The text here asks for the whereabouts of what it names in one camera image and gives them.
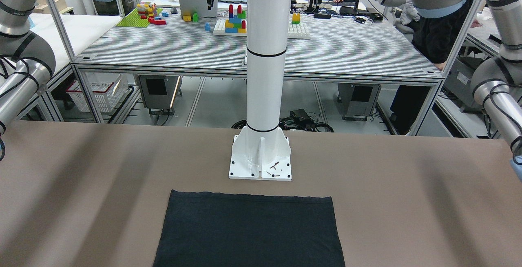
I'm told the black t-shirt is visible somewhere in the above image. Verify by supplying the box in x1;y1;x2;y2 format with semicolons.
153;190;345;267

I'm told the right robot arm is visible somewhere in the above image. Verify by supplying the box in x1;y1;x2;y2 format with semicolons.
0;0;112;133

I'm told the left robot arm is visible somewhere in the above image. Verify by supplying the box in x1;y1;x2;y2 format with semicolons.
412;0;522;177

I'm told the colourful block tower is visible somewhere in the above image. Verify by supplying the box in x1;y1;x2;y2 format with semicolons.
224;4;247;35

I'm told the white plastic basket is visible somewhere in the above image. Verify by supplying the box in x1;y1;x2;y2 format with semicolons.
66;75;128;113

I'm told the green lego baseplate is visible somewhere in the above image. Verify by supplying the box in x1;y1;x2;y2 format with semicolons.
115;9;155;28

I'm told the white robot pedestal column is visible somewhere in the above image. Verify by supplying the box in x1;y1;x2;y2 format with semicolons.
228;0;292;181

